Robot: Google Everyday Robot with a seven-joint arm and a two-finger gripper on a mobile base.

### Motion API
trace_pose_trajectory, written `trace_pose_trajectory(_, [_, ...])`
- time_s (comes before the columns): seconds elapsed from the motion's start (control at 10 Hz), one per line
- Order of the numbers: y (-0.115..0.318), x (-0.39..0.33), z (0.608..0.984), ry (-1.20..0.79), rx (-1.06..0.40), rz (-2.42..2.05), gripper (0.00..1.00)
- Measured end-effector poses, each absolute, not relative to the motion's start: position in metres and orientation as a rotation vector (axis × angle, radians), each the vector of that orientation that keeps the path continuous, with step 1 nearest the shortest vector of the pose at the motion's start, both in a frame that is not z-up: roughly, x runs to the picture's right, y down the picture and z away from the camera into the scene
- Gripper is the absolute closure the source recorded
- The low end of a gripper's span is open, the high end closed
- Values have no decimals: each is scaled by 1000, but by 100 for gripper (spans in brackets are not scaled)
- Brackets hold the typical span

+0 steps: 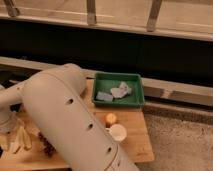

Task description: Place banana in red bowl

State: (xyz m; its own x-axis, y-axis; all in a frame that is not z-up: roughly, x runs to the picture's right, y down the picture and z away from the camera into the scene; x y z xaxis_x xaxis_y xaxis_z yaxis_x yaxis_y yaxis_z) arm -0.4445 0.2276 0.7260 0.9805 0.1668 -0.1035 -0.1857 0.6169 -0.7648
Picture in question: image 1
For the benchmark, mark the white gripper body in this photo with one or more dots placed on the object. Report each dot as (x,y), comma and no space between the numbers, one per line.
(7,122)

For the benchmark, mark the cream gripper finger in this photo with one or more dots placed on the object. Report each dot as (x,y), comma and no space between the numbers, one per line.
(4,142)

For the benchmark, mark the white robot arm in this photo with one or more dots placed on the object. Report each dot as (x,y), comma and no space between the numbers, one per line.
(52,98)

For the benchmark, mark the white mug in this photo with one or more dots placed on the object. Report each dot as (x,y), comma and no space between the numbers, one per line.
(118,132)

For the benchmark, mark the bunch of dark grapes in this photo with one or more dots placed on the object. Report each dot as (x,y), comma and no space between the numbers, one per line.
(49,150)

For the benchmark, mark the yellow orange fruit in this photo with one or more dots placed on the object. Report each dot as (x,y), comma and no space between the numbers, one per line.
(110,119)

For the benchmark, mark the white crumpled cloth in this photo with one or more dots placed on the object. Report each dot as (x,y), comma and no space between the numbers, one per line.
(121,91)

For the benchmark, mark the light blue sponge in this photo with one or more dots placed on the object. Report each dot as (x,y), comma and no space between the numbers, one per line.
(104,96)

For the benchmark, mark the green plastic tray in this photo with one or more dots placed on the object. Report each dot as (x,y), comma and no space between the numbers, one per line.
(104,82)

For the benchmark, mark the yellow banana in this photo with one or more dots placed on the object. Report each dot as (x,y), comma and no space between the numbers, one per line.
(22,140)

